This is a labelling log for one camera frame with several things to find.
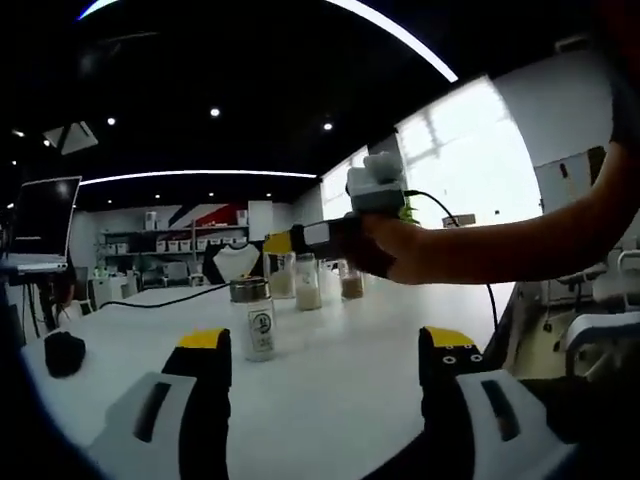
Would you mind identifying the white shirt with dark collar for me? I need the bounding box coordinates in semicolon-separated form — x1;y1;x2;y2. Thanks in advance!
213;244;261;285

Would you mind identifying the person's right hand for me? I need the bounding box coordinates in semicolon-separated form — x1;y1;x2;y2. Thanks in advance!
349;214;422;285

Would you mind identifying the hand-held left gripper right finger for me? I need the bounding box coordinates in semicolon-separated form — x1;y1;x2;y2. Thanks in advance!
417;326;576;480

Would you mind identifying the tall seasoning bottle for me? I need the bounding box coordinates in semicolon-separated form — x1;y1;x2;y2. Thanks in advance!
294;252;322;312

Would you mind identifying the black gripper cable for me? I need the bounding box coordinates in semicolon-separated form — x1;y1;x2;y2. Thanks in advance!
403;188;501;335

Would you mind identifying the seasoning bottle with beige grains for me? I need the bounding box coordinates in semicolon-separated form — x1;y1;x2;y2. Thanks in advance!
268;251;297;300

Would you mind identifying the seasoning bottle with brown pellets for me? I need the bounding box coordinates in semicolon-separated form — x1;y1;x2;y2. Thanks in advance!
339;259;365;301

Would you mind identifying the silver laptop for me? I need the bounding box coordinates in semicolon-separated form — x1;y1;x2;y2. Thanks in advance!
9;175;83;274

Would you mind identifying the curved ceiling light strip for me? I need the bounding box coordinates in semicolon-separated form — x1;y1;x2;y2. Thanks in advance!
324;0;459;84

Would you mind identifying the grey cabinet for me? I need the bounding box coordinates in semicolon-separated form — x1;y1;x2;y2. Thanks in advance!
534;146;609;217

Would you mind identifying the white ceiling air conditioner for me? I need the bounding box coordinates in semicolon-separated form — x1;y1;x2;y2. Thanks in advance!
42;121;99;155

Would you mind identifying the seasoning bottle with white powder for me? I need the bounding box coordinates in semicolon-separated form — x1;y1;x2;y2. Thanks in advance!
228;275;276;362

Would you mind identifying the straight ceiling light strip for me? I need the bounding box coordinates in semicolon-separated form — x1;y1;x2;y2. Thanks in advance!
79;168;319;187

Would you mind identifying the necklace display bust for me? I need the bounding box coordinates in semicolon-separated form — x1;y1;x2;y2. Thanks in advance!
202;242;265;286

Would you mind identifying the black power cable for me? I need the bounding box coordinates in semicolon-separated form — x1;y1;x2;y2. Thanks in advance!
97;283;236;312

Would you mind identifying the person's black shirt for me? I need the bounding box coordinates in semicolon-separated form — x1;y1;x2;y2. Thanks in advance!
607;0;640;147

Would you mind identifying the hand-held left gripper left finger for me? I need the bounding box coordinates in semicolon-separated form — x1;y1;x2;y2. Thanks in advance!
88;328;235;480

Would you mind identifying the white office chair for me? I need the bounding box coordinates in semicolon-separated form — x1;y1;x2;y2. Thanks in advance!
547;249;640;381

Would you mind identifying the storage shelf with white bins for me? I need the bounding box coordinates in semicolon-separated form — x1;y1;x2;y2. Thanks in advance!
99;224;251;257

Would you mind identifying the black cloth lump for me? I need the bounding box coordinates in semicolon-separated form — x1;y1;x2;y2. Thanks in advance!
43;330;87;379

